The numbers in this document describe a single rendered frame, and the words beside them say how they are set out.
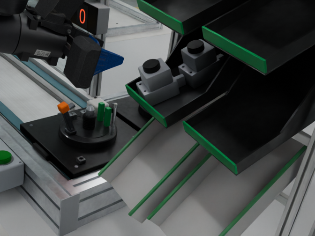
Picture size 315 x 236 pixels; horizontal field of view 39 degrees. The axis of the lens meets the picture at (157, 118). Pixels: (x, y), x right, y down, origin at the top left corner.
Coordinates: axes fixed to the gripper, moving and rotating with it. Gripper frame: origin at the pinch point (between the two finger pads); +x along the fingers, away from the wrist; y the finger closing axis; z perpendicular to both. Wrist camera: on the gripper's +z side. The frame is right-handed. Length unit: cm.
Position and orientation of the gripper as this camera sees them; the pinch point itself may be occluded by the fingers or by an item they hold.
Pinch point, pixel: (93, 48)
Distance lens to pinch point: 67.3
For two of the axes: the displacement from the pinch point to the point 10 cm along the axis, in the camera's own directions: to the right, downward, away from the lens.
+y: -5.2, -4.8, 7.1
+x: 7.8, 0.7, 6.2
